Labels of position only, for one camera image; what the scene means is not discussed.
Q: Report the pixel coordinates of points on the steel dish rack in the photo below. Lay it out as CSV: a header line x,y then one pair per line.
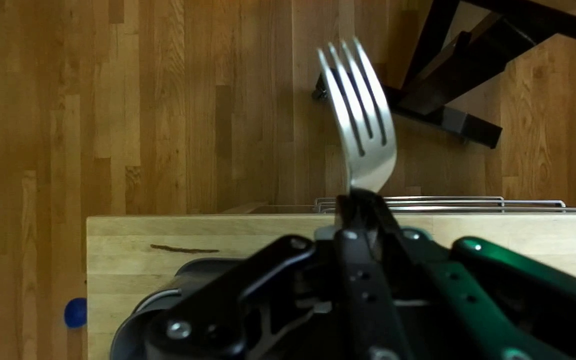
x,y
469,205

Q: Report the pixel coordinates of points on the blue bottle cap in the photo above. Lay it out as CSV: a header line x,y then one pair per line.
x,y
77,313

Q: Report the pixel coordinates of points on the silver fork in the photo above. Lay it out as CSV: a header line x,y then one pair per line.
x,y
363,114

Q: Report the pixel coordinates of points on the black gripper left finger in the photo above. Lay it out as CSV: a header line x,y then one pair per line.
x,y
275,304

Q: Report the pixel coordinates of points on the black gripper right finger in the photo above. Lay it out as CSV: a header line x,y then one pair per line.
x,y
497,302

